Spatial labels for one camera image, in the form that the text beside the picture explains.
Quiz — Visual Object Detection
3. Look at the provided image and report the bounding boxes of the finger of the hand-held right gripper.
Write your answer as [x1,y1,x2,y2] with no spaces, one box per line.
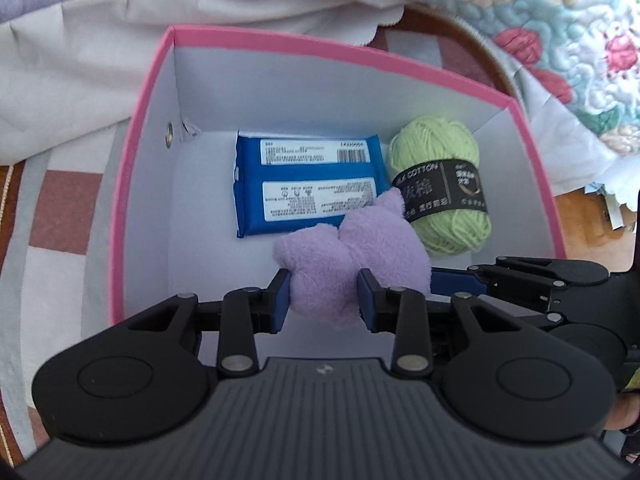
[431,256,612,313]

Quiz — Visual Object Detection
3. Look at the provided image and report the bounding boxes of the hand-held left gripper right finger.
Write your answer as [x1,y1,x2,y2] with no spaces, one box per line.
[356,268,538,380]

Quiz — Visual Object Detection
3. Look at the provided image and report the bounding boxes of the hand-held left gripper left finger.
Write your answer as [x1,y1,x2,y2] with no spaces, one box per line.
[127,269,292,378]

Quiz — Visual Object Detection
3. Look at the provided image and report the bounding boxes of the purple plush toy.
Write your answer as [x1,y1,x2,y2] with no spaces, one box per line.
[272,186,433,328]

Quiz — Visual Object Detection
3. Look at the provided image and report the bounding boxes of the blue wet wipes pack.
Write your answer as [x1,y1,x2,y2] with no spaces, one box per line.
[234,131,391,239]

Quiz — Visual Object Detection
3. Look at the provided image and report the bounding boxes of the green yarn ball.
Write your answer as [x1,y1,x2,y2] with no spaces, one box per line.
[387,114,493,256]

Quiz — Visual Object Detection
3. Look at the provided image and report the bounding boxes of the pink cardboard box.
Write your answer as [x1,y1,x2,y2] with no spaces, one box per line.
[107,25,568,356]

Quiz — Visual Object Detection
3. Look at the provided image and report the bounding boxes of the pile of papers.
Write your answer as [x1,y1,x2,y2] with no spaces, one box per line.
[582,182,640,233]

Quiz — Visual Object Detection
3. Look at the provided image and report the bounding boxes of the checked floor rug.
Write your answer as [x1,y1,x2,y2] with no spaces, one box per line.
[0,2,526,466]

